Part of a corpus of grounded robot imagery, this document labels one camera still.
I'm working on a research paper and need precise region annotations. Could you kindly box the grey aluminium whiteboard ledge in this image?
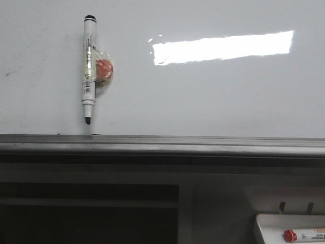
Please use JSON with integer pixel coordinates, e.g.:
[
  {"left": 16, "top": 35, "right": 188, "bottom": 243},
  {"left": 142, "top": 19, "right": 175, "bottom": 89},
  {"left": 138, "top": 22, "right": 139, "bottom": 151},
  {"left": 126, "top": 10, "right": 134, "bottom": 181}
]
[{"left": 1, "top": 134, "right": 324, "bottom": 158}]

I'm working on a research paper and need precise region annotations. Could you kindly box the white whiteboard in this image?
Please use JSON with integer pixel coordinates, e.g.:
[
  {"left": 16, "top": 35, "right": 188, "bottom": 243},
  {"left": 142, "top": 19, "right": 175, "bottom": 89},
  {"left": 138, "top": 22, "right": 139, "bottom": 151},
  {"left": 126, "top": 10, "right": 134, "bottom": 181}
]
[{"left": 1, "top": 1, "right": 324, "bottom": 138}]

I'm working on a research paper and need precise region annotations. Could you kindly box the red round magnet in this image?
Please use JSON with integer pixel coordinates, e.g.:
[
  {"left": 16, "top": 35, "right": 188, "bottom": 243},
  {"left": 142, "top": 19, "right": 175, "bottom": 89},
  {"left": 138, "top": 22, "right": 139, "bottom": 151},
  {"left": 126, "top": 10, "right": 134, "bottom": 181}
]
[{"left": 94, "top": 50, "right": 114, "bottom": 89}]

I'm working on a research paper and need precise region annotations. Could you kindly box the white marker tray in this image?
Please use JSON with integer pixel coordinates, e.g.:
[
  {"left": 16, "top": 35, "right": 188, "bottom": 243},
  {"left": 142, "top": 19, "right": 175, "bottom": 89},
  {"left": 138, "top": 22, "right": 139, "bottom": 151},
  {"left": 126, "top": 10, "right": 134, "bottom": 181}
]
[{"left": 254, "top": 213, "right": 324, "bottom": 243}]

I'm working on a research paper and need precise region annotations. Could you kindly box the right metal tray hook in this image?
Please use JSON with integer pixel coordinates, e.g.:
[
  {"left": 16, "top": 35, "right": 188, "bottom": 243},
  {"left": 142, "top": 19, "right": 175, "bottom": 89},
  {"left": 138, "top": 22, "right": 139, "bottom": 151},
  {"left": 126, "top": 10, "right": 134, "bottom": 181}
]
[{"left": 306, "top": 202, "right": 314, "bottom": 215}]

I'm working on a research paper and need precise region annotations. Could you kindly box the red-capped whiteboard marker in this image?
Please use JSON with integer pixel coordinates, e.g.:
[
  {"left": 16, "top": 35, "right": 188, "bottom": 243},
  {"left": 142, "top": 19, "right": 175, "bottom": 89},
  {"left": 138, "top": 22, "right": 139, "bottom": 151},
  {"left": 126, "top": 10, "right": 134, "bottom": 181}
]
[{"left": 283, "top": 228, "right": 324, "bottom": 243}]

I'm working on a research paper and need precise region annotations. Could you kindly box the left metal tray hook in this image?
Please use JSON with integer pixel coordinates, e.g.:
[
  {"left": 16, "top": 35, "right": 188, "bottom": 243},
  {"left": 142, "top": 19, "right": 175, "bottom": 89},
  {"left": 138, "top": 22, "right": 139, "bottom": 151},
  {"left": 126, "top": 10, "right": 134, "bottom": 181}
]
[{"left": 278, "top": 202, "right": 286, "bottom": 215}]

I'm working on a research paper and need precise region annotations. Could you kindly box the metal tray hook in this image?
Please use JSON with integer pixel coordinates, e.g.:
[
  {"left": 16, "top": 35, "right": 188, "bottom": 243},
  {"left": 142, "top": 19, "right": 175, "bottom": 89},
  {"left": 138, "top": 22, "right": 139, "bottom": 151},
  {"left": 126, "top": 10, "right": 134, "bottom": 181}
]
[
  {"left": 278, "top": 202, "right": 286, "bottom": 215},
  {"left": 306, "top": 202, "right": 314, "bottom": 215}
]

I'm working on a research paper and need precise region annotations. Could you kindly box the white black-tipped whiteboard marker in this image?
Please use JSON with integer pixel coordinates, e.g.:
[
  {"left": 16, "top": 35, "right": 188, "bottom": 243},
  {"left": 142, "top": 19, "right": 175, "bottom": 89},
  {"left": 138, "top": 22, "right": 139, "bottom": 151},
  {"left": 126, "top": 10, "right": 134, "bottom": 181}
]
[{"left": 82, "top": 15, "right": 97, "bottom": 125}]

